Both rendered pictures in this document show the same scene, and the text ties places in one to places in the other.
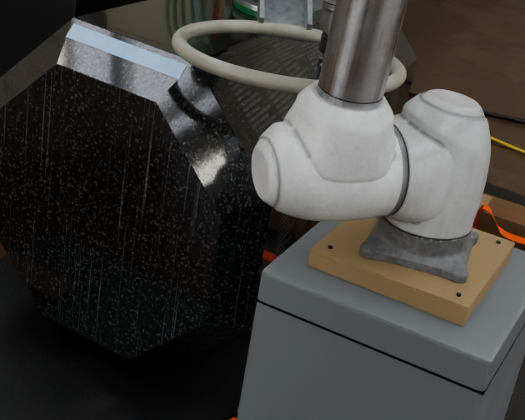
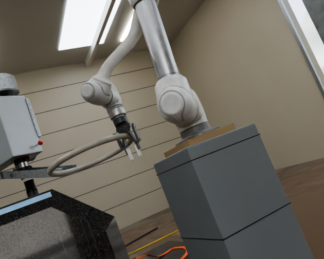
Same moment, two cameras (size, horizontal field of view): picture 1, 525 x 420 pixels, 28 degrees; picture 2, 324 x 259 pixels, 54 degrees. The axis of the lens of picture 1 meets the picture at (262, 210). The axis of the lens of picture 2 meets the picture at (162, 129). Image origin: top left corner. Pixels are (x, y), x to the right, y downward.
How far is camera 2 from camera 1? 1.57 m
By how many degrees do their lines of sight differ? 60
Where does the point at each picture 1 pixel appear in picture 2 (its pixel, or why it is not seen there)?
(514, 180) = not seen: outside the picture
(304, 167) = (183, 89)
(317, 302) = (208, 143)
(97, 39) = not seen: outside the picture
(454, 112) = not seen: hidden behind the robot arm
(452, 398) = (256, 142)
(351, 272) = (202, 137)
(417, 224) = (200, 118)
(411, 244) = (203, 126)
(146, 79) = (37, 205)
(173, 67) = (45, 195)
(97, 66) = (9, 218)
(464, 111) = not seen: hidden behind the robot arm
